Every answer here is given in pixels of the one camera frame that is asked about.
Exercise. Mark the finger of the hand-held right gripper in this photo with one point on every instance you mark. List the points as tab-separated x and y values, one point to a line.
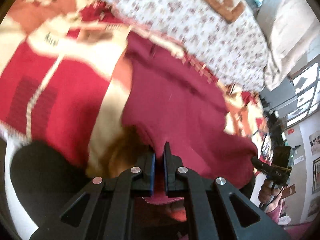
261	165

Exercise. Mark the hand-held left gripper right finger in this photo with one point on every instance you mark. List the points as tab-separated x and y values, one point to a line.
165	175

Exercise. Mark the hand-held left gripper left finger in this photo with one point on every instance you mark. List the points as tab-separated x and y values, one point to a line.
152	172

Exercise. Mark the maroon knit garment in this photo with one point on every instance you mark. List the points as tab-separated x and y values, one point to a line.
180	100

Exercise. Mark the person's right forearm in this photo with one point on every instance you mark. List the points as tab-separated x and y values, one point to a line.
275	210

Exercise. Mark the person's right hand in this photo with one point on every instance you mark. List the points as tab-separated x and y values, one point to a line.
266	192

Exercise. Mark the window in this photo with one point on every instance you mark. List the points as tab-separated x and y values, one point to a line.
305	90

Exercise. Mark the black cloth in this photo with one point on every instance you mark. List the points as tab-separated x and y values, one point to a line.
42	175

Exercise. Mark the orange cream red printed blanket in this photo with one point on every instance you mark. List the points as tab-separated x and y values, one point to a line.
62	87

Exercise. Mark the beige cloth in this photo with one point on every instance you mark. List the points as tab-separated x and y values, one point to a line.
285	30

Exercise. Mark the white floral bedsheet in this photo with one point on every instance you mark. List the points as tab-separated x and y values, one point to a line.
200	30

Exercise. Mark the brown patterned cloth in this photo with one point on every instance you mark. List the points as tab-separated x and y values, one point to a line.
220	0

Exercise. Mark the wall poster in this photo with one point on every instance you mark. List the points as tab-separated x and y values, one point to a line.
315	143

